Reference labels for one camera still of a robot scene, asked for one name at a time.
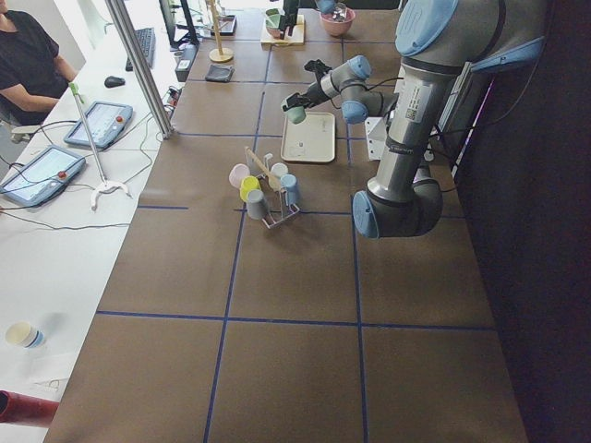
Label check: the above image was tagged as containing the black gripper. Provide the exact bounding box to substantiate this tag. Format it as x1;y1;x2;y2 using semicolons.
282;87;323;111
279;0;299;39

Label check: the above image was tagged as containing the mint green cup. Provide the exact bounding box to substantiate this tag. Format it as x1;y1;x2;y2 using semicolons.
285;106;307;125

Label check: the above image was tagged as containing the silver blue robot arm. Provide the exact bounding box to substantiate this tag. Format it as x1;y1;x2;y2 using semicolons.
282;0;548;238
278;0;347;38

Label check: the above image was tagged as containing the cream rabbit tray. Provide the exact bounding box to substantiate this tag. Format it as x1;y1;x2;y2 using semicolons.
280;112;336;163

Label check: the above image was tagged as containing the white cup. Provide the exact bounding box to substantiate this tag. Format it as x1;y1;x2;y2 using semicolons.
271;162;289;179

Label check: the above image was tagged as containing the light blue cup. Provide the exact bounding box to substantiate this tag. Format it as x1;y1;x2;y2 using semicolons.
280;174;300;206

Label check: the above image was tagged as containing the pink cup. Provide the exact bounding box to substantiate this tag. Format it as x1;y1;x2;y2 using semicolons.
228;163;250;189

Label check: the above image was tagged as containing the yellow cup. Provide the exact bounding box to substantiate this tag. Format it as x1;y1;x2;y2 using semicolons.
239;175;260;202

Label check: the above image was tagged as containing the grey cup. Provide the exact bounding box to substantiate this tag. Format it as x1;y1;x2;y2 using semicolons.
246;189;269;221

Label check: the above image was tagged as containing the paper cup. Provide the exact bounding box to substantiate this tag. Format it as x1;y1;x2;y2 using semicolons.
5;321;44;349

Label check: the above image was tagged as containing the green bowl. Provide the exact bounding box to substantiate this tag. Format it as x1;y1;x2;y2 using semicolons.
265;8;283;39

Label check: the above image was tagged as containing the wooden cutting board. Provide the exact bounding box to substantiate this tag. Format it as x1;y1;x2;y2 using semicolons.
260;14;306;45

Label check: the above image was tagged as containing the pink bowl with ice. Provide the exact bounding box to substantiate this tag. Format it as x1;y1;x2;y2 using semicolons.
320;8;356;37

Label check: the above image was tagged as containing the wooden mug tree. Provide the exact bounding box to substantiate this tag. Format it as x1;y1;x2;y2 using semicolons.
207;0;234;63

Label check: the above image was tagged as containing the folded grey cloth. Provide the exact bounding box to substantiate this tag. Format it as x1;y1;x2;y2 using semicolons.
204;64;235;83

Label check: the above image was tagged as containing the black monitor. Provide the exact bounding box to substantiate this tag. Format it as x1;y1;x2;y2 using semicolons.
159;0;199;49

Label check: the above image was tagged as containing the black box with label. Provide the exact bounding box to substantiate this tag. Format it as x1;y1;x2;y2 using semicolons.
174;44;198;82

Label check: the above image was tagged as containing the black keyboard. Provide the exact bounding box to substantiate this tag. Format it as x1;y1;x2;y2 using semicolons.
135;28;156;68

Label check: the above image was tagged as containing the black computer mouse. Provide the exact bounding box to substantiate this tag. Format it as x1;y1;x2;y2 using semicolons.
103;76;126;89

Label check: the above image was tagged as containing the far teach pendant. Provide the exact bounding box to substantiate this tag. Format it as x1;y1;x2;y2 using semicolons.
64;102;133;150

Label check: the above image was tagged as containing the teach pendant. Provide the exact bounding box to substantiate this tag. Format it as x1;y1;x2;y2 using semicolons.
64;102;133;150
1;145;86;207

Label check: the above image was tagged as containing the metal rod grabber tool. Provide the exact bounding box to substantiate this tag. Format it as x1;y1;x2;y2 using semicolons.
69;82;131;210

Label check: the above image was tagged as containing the seated person black shirt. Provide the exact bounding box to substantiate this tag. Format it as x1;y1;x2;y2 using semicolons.
1;1;78;126

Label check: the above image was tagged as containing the near teach pendant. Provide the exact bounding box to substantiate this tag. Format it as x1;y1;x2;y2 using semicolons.
1;145;86;207

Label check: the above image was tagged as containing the red cylinder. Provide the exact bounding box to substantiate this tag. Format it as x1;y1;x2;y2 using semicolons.
1;390;59;428

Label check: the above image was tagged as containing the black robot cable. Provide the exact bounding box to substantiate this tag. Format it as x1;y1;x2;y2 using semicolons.
364;76;405;91

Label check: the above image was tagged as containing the white wire cup rack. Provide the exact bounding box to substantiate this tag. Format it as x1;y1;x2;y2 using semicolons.
245;147;300;229

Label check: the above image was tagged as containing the aluminium frame post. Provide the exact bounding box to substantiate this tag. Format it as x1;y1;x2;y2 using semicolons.
105;0;174;139

